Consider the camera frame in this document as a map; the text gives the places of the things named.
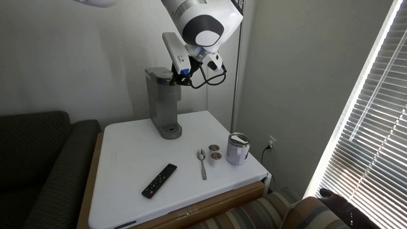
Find coffee maker lid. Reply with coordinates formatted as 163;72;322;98
145;67;175;84

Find grey coffee maker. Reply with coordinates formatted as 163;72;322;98
145;67;183;140

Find metal lamp pole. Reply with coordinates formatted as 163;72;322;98
230;0;247;133

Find metal spoon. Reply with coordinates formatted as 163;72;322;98
197;148;208;181

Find white tumbler with lid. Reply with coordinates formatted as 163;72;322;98
226;132;251;166

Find black remote control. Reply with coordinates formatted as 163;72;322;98
141;163;178;199

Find striped armchair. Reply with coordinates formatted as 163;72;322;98
187;187;352;229

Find dark grey sofa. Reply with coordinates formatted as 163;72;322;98
0;110;102;229

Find window blinds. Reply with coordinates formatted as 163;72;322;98
314;0;407;229

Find dark cushion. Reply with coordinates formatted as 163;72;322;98
319;188;380;229

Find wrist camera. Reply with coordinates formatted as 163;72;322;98
162;32;192;76

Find black cable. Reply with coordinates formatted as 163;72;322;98
261;145;272;164

